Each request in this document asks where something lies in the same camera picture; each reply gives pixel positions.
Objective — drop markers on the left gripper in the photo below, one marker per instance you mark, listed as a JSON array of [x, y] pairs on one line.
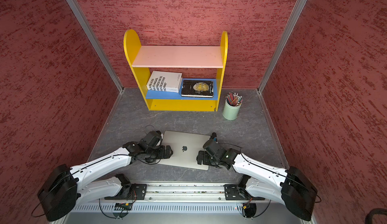
[[167, 156]]

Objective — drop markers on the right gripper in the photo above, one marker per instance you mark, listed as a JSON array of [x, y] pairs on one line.
[[199, 157]]

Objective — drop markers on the silver laptop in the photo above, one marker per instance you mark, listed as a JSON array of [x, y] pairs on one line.
[[185, 147]]

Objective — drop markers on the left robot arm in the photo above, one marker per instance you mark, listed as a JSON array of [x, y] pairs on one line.
[[68, 187]]

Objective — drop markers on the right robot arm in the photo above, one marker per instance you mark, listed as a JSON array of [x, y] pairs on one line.
[[290, 187]]

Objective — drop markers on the black stapler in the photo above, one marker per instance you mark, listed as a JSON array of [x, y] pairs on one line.
[[214, 137]]

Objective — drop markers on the green pencil cup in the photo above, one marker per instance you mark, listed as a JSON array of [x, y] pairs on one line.
[[230, 112]]

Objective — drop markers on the coloured pencils bundle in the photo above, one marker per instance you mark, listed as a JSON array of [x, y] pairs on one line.
[[234, 99]]

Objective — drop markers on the black book with gold emblem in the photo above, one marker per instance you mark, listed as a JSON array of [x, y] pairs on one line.
[[197, 88]]

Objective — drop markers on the white book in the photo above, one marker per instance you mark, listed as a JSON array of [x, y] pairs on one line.
[[164, 81]]

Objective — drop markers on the yellow shelf with pink board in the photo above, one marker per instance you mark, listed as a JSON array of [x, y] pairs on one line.
[[141, 58]]

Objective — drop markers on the aluminium mounting rail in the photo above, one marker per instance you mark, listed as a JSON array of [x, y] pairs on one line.
[[184, 192]]

